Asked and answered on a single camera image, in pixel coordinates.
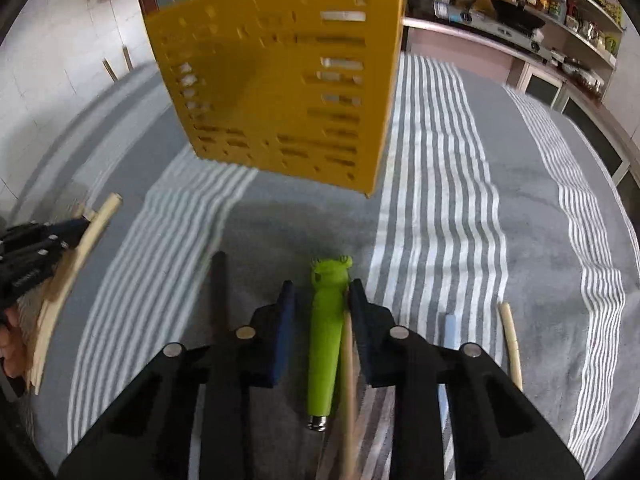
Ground wooden chopstick a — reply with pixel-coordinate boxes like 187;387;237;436
26;193;122;396

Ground green frog handle fork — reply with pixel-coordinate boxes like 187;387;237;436
307;256;352;432

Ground white kitchen cabinet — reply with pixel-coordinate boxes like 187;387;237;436
506;56;639;193

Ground person's left hand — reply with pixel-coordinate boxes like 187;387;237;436
0;304;27;378

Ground cream chopstick at right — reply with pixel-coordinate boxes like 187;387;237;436
498;301;523;390

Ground grey striped tablecloth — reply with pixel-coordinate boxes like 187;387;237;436
10;55;639;478

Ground yellow plastic utensil basket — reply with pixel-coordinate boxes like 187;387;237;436
139;0;405;194

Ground gas stove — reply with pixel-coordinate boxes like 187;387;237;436
433;2;552;62

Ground black wok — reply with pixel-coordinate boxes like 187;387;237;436
490;0;544;36

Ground wooden sticks against wall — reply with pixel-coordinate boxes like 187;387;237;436
102;46;134;81

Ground corner wall shelf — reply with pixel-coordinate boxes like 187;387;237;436
518;0;624;96

